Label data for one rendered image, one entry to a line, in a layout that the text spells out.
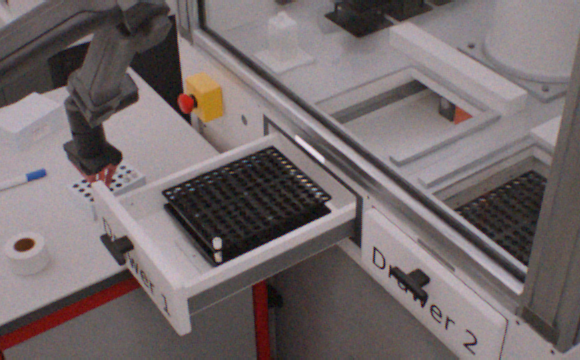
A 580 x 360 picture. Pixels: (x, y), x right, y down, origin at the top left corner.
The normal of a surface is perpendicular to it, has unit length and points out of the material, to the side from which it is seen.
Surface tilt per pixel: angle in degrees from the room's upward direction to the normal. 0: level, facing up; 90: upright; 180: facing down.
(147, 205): 90
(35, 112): 0
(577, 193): 90
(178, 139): 0
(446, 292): 90
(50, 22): 48
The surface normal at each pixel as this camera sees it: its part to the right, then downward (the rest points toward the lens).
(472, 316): -0.82, 0.36
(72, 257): -0.02, -0.78
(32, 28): 0.11, -0.07
